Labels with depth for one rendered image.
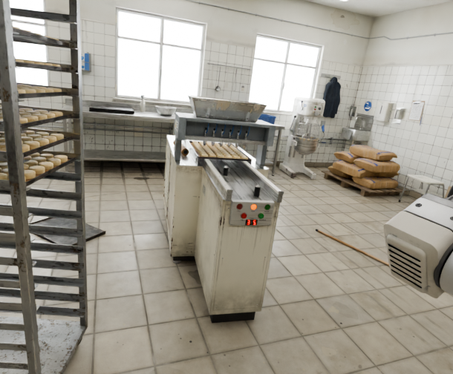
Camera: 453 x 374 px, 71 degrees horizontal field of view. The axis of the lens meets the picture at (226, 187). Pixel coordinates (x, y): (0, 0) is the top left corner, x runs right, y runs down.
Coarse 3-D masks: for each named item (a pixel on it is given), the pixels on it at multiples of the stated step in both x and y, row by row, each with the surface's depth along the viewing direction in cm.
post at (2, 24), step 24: (0, 0) 79; (0, 24) 81; (0, 48) 83; (0, 72) 84; (24, 192) 97; (24, 216) 98; (24, 240) 100; (24, 264) 102; (24, 288) 105; (24, 312) 108
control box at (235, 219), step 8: (232, 200) 169; (240, 200) 170; (248, 200) 172; (256, 200) 173; (264, 200) 175; (272, 200) 176; (232, 208) 169; (248, 208) 171; (256, 208) 172; (264, 208) 173; (272, 208) 174; (232, 216) 170; (240, 216) 171; (248, 216) 172; (256, 216) 173; (264, 216) 175; (272, 216) 176; (232, 224) 172; (240, 224) 173; (256, 224) 175; (264, 224) 176
